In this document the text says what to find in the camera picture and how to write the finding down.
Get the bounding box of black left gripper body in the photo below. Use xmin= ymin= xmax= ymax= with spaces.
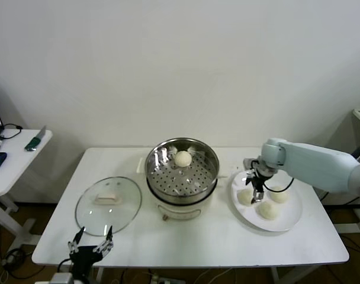
xmin=69 ymin=246 xmax=102 ymax=279

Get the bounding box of white round plate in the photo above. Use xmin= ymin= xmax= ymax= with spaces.
xmin=226 ymin=167 xmax=304 ymax=233

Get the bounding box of white side table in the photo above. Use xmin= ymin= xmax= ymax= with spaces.
xmin=0 ymin=128 xmax=54 ymax=246

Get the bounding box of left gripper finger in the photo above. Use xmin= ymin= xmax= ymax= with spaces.
xmin=67 ymin=226 xmax=86 ymax=252
xmin=94 ymin=225 xmax=114 ymax=257

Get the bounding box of white metal floor frame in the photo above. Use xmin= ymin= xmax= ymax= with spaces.
xmin=335 ymin=208 xmax=360 ymax=235

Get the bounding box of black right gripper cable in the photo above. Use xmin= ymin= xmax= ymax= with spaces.
xmin=264 ymin=176 xmax=295 ymax=193

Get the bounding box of black power adapter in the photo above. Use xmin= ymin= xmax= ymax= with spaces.
xmin=350 ymin=139 xmax=360 ymax=162

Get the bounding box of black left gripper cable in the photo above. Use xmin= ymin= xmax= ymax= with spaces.
xmin=57 ymin=258 xmax=73 ymax=273

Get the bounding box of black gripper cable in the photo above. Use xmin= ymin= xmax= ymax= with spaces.
xmin=264 ymin=176 xmax=295 ymax=193
xmin=57 ymin=258 xmax=73 ymax=273

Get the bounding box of green handled knife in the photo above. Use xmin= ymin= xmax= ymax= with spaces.
xmin=24 ymin=125 xmax=47 ymax=152

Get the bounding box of black cable with connector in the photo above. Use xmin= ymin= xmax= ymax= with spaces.
xmin=0 ymin=123 xmax=23 ymax=140

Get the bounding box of white steamed baozi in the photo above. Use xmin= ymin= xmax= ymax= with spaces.
xmin=237 ymin=189 xmax=256 ymax=206
xmin=174 ymin=150 xmax=193 ymax=168
xmin=258 ymin=201 xmax=279 ymax=221
xmin=269 ymin=185 xmax=290 ymax=204

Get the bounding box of black wall cable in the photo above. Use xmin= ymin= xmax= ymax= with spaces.
xmin=319 ymin=191 xmax=360 ymax=207

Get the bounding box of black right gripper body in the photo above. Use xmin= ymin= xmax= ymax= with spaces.
xmin=247 ymin=161 xmax=277 ymax=192

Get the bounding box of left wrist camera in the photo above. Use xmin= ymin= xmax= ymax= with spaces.
xmin=51 ymin=272 xmax=74 ymax=284

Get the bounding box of stainless steel steamer basket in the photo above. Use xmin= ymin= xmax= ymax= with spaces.
xmin=144 ymin=137 xmax=221 ymax=205

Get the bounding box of glass lid with white handle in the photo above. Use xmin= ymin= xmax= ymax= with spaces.
xmin=75 ymin=176 xmax=143 ymax=237

